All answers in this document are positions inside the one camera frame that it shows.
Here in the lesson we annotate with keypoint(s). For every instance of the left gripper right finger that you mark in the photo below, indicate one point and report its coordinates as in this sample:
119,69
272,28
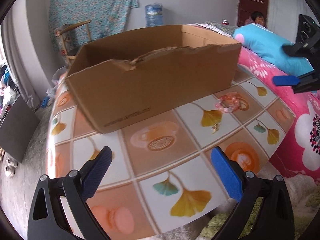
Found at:
275,218

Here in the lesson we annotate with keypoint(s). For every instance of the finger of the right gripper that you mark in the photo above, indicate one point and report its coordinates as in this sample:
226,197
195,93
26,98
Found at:
285,80

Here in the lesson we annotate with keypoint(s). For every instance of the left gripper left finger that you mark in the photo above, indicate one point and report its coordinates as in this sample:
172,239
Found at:
47,219

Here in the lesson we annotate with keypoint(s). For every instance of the white fleece robe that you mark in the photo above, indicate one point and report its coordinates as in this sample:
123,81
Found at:
304,196

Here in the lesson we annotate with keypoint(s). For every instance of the blue pillow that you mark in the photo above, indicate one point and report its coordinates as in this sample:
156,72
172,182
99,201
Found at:
268,46

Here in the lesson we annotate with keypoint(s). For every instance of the person in background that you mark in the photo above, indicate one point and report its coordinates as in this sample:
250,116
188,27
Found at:
256,17

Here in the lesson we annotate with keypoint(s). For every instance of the green fleece cuff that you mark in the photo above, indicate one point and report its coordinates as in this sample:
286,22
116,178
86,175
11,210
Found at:
217,222

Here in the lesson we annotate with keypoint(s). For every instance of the pink floral blanket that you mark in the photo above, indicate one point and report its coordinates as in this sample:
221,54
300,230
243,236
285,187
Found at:
298,114

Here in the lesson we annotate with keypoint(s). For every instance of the small gold knot charm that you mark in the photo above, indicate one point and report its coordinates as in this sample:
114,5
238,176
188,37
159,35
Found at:
215,127

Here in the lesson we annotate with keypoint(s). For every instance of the dark grey cabinet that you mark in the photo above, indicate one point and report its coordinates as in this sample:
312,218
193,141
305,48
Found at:
17,129

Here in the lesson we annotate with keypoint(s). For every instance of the patterned vinyl tablecloth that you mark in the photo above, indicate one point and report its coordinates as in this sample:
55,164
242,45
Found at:
161,176

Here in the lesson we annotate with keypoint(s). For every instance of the white plastic bag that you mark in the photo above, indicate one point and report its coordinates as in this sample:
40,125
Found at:
55,80

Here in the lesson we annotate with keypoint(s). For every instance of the blue water bottle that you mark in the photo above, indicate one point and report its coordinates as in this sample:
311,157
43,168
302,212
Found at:
154,14

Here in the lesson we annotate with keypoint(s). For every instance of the brown cardboard box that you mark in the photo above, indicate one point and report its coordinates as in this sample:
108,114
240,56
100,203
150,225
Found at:
122,79

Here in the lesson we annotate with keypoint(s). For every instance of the wooden chair black seat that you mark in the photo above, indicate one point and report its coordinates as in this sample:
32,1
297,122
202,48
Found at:
67,42

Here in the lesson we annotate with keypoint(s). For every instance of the grey curtain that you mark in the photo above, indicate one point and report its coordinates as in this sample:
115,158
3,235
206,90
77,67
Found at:
16,66

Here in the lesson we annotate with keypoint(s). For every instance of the floral teal wall cloth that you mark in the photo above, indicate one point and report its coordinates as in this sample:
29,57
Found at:
107,17

